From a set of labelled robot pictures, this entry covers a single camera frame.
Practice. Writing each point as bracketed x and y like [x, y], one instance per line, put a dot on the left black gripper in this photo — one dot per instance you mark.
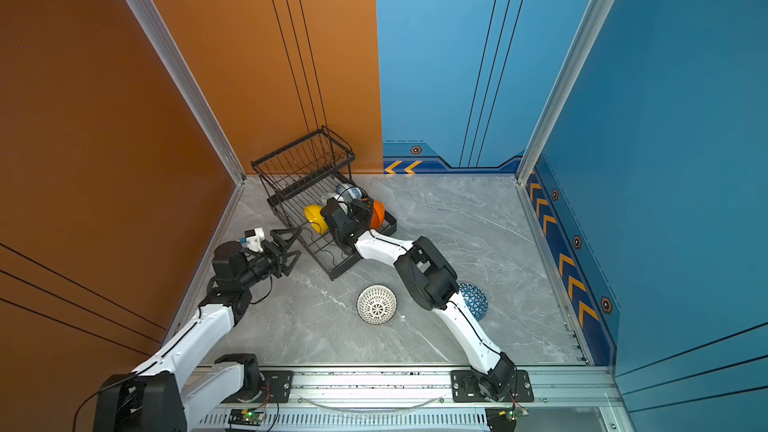
[278, 258]

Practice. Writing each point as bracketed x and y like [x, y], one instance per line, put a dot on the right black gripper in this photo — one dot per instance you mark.
[359, 207]

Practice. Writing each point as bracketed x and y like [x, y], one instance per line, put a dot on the blue floral white bowl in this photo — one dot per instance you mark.
[346, 192]

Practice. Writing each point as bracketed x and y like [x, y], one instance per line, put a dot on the yellow plastic bowl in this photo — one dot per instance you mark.
[314, 217]

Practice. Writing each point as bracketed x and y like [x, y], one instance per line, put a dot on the orange plastic bowl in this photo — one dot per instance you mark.
[378, 215]

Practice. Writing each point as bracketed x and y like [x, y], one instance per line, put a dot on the white red-dotted bowl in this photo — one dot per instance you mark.
[376, 304]

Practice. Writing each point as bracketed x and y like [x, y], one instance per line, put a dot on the dark blue geometric bowl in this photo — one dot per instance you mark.
[475, 300]

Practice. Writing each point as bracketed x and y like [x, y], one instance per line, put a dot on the green patterned white bowl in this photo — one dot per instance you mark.
[325, 198]

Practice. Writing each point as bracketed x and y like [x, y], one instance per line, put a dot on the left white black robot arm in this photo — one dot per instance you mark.
[157, 395]

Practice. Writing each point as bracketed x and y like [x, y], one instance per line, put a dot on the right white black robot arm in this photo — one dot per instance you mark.
[429, 279]

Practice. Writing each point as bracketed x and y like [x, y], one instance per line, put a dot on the left green circuit board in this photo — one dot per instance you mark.
[246, 418]

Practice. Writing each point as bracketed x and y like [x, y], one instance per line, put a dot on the green circuit board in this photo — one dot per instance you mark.
[246, 418]
[514, 413]

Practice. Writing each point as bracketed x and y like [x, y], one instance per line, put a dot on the right green circuit board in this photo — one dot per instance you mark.
[514, 413]

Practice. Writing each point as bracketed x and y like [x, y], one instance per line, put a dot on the black wire dish rack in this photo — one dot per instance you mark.
[298, 175]

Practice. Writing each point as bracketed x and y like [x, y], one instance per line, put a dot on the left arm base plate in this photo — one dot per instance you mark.
[276, 387]

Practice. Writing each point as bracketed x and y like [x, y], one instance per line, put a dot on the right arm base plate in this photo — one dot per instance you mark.
[466, 389]

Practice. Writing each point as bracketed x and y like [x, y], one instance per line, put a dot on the aluminium front rail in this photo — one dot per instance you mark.
[419, 398]

